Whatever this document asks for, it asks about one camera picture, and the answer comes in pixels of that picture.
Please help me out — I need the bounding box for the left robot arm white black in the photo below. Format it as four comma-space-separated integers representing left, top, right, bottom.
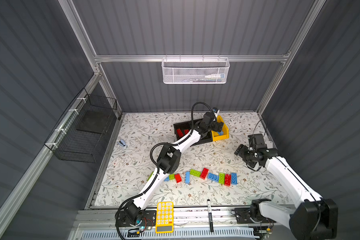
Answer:
115, 102, 224, 227

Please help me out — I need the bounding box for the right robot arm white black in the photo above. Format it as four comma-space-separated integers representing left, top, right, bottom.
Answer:
235, 145, 338, 240

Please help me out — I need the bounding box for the black bin middle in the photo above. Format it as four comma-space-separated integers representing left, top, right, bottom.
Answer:
194, 132, 213, 146

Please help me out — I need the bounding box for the black bin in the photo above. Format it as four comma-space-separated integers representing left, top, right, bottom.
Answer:
174, 120, 196, 141
194, 132, 213, 146

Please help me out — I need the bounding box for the yellow bin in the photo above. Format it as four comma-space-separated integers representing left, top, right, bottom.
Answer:
211, 116, 229, 142

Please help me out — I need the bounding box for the black bin left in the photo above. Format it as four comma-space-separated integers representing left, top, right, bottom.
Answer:
174, 120, 196, 141

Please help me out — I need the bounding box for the floral table mat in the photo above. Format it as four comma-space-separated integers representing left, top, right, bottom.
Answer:
94, 112, 292, 208

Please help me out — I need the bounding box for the white tube in basket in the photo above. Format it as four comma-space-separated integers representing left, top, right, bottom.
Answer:
204, 74, 226, 82

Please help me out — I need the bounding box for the thin blue lego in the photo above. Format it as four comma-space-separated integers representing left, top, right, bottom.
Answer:
185, 171, 191, 185

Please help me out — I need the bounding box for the small red lego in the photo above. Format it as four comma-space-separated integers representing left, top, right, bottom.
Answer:
175, 174, 182, 183

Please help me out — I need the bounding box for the black marker pen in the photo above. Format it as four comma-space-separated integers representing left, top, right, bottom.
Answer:
207, 199, 214, 233

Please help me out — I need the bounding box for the small blue grey clip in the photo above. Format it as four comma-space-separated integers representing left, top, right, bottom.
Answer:
118, 140, 126, 147

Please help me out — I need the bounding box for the yellow calculator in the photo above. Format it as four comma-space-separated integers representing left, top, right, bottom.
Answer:
155, 202, 174, 234

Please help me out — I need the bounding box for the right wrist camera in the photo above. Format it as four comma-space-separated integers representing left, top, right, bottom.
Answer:
248, 134, 267, 149

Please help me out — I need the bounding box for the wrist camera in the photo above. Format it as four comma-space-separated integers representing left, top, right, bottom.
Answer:
248, 134, 267, 149
203, 108, 220, 125

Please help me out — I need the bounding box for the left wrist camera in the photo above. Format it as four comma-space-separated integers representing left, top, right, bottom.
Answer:
203, 108, 220, 125

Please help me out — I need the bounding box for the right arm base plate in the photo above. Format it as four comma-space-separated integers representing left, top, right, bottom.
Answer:
231, 207, 275, 225

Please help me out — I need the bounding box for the white wire basket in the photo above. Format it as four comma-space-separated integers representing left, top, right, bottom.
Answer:
161, 58, 230, 85

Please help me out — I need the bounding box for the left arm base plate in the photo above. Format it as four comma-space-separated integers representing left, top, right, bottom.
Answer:
117, 210, 157, 227

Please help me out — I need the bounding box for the black wire basket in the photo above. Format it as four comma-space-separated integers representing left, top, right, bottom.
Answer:
45, 91, 118, 164

